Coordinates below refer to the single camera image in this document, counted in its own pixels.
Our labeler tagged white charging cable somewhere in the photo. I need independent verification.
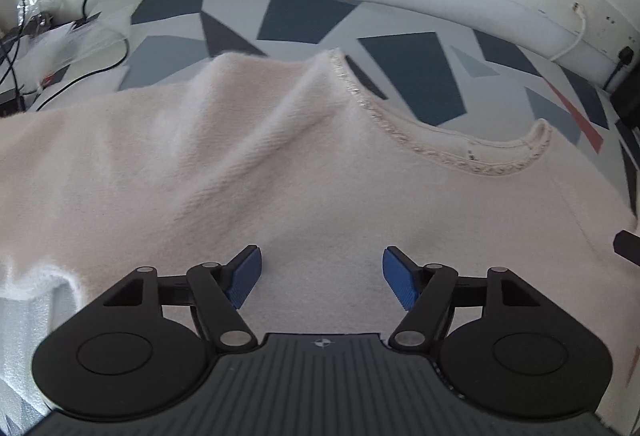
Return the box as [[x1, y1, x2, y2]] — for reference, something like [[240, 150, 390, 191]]
[[550, 2, 589, 63]]

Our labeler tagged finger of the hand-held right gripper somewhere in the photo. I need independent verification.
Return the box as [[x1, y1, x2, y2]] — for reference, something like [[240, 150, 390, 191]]
[[612, 229, 640, 262]]

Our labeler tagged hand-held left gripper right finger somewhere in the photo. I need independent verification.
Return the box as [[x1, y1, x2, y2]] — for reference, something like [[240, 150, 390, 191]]
[[382, 246, 551, 352]]

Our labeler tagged black wall plug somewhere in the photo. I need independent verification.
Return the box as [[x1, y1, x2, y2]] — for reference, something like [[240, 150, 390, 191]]
[[606, 45, 639, 92]]

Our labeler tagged crinkled clear plastic bag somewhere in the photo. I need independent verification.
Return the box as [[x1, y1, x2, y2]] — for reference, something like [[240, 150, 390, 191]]
[[15, 0, 69, 26]]

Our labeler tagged cream fleece sweater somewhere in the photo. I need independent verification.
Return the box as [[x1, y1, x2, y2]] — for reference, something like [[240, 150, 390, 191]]
[[0, 47, 638, 436]]

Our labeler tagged thin black cable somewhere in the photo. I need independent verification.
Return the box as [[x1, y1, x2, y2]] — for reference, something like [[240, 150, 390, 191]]
[[36, 27, 132, 111]]

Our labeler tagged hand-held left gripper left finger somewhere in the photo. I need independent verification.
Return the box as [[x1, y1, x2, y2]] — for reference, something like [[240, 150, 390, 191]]
[[92, 245, 263, 353]]

